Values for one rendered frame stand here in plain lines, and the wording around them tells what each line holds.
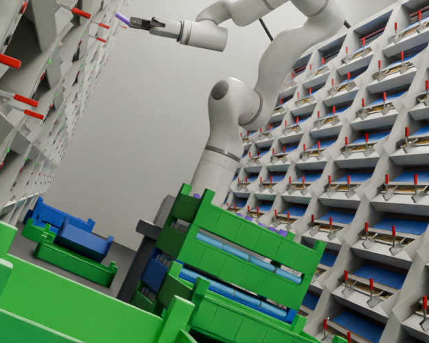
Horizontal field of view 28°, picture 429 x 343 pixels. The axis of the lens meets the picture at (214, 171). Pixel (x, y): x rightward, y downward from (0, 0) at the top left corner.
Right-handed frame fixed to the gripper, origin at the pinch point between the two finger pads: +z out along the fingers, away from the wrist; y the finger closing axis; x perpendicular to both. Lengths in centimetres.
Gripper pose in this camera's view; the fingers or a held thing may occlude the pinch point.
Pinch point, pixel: (135, 22)
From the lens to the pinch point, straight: 294.7
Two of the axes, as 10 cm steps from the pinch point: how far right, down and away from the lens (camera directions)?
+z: -9.7, -1.6, -1.6
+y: 1.6, -0.1, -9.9
